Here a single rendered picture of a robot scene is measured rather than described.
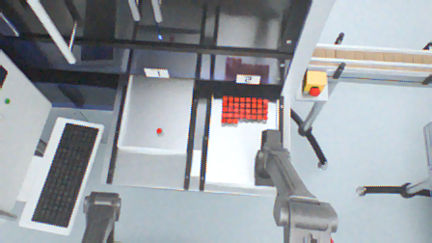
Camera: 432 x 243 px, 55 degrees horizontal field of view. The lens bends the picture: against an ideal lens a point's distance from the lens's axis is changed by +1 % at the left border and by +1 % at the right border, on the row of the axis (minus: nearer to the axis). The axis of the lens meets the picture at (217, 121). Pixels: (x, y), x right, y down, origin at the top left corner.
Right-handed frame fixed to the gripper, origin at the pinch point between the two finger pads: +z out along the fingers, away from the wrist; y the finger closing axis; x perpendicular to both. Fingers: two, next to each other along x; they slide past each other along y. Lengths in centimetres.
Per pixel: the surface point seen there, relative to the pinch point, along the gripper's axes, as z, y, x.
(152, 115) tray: 15, 24, 42
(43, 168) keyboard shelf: 23, 2, 83
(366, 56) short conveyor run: 10, 55, -41
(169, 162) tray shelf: 14.8, 5.8, 33.7
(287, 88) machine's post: 6.2, 36.1, -8.9
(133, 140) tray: 15, 13, 48
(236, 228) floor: 102, -7, 3
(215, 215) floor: 103, -1, 15
